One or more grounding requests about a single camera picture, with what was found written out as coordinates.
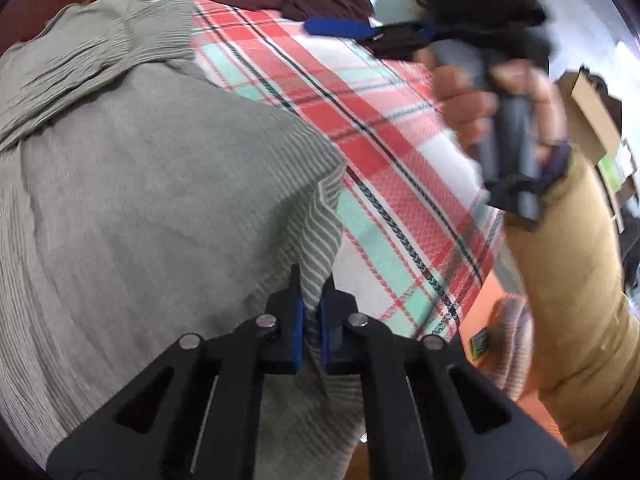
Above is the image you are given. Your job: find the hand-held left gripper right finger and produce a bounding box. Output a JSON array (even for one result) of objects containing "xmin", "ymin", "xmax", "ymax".
[{"xmin": 319, "ymin": 276, "xmax": 576, "ymax": 480}]

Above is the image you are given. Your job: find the grey striped shirt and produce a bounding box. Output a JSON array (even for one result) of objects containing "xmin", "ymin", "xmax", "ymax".
[{"xmin": 0, "ymin": 0, "xmax": 363, "ymax": 480}]

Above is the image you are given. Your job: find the brown cardboard box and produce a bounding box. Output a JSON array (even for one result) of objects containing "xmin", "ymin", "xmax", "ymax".
[{"xmin": 555, "ymin": 67, "xmax": 628, "ymax": 171}]

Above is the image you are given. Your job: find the person's right forearm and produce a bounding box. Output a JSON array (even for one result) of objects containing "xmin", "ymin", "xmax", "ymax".
[{"xmin": 502, "ymin": 142, "xmax": 640, "ymax": 448}]

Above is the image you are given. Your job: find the red green plaid blanket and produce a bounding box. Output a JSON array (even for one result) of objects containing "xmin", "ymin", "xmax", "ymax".
[{"xmin": 190, "ymin": 0, "xmax": 506, "ymax": 341}]

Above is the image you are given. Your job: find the small green packet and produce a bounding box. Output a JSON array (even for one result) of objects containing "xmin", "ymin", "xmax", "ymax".
[{"xmin": 470, "ymin": 329, "xmax": 491, "ymax": 361}]

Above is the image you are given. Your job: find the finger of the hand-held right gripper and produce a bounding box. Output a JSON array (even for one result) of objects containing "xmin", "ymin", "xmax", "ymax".
[{"xmin": 304, "ymin": 16, "xmax": 436, "ymax": 45}]

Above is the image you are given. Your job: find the person's right hand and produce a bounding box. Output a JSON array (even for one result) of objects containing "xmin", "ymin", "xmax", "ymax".
[{"xmin": 415, "ymin": 47, "xmax": 571, "ymax": 161}]

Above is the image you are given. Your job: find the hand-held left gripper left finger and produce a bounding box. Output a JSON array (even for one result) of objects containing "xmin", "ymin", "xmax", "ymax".
[{"xmin": 46, "ymin": 264, "xmax": 307, "ymax": 480}]

